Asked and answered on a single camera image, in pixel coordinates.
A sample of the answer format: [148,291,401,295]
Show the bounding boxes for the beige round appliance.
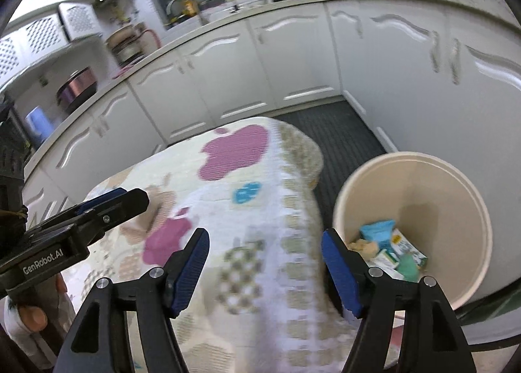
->
[106,25,159,65]

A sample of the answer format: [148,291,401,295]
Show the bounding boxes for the white perforated wall cabinet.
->
[0,2,102,80]

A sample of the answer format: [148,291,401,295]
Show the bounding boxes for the blue cup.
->
[25,108,51,141]

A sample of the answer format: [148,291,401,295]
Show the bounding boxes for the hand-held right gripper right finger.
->
[321,228,477,373]

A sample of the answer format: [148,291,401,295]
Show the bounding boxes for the beige round bin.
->
[333,152,493,310]

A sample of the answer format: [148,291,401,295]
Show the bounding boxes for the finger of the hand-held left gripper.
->
[24,188,149,243]
[74,188,128,216]

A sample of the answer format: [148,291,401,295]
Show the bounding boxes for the person's left hand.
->
[8,274,71,333]

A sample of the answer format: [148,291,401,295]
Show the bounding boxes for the printed blanket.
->
[61,116,403,373]

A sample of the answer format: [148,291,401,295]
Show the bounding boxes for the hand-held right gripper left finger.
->
[71,227,211,373]

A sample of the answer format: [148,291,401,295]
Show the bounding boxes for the beige paper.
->
[350,238,381,262]

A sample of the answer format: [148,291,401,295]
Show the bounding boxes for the black floor mat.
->
[273,100,387,227]

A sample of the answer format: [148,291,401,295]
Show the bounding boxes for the black oven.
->
[0,96,31,180]

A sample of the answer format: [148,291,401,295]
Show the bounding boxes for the white kitchen cabinets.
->
[20,0,521,300]

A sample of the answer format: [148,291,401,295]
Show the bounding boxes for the green white milk carton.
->
[390,228,429,270]

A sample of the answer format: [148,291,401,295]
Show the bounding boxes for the light blue packet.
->
[360,220,396,249]

